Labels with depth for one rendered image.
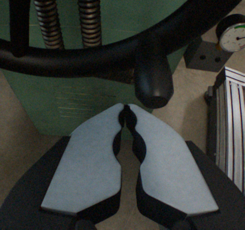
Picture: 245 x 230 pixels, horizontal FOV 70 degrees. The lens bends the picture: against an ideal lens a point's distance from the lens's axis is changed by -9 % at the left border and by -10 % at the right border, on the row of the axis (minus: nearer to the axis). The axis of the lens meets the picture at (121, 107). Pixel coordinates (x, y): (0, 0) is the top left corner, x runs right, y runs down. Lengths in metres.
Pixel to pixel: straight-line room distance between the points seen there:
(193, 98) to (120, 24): 0.81
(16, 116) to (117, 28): 0.73
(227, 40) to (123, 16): 0.18
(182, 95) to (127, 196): 0.60
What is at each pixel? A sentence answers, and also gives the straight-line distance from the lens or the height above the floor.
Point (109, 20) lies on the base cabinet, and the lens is 0.37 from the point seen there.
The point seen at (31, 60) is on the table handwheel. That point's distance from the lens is 0.19.
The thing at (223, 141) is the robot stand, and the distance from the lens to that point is 0.83.
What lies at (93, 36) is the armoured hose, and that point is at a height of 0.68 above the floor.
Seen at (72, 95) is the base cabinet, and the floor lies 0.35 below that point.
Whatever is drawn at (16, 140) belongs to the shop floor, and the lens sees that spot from 0.94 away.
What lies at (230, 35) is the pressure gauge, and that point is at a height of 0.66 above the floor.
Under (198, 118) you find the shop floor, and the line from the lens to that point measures 1.06.
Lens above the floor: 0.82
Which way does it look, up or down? 60 degrees down
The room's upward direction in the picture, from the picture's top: 14 degrees clockwise
